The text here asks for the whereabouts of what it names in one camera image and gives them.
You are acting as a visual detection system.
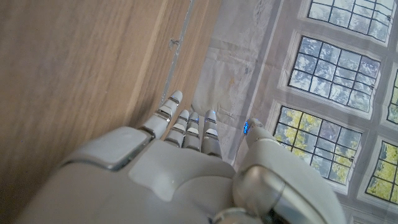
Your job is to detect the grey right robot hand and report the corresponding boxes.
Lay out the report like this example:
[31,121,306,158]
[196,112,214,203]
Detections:
[14,90,348,224]

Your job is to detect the printed window backdrop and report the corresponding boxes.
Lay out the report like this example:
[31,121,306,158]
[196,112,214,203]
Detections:
[189,0,398,224]

